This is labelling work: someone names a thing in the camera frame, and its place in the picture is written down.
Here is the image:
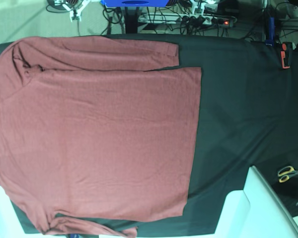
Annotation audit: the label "red long-sleeve T-shirt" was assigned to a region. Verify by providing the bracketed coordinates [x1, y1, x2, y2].
[0, 36, 202, 238]

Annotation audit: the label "white power strip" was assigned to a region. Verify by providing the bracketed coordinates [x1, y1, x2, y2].
[138, 12, 237, 27]

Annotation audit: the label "blue plastic box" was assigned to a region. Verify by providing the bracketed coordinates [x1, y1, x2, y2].
[100, 0, 168, 7]

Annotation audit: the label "white robot gripper on floor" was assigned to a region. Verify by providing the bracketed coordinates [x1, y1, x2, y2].
[51, 0, 100, 22]

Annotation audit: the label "white foam block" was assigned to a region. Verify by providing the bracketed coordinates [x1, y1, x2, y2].
[213, 165, 298, 238]

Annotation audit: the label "orange and black clamp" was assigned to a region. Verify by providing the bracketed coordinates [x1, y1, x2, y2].
[280, 42, 293, 69]

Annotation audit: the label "black table leg post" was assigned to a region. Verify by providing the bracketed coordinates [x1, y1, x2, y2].
[123, 7, 141, 34]

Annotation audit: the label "blue clamp handle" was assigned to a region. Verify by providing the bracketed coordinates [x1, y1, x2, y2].
[265, 17, 275, 46]

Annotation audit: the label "yellow-handled scissors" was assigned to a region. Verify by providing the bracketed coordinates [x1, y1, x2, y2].
[277, 166, 298, 183]

